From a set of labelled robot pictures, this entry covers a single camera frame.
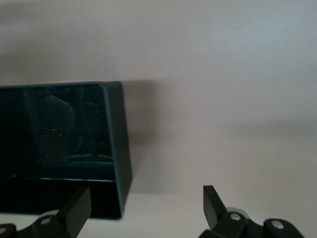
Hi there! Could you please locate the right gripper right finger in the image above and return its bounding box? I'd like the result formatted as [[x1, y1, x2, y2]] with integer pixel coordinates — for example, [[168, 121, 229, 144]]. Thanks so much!
[[199, 184, 306, 238]]

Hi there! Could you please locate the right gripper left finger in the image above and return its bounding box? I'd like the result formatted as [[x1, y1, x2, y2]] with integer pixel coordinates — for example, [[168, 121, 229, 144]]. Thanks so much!
[[0, 186, 93, 238]]

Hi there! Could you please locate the black plastic box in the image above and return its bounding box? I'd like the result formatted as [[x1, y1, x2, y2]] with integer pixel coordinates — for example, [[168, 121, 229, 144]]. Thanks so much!
[[0, 81, 133, 221]]

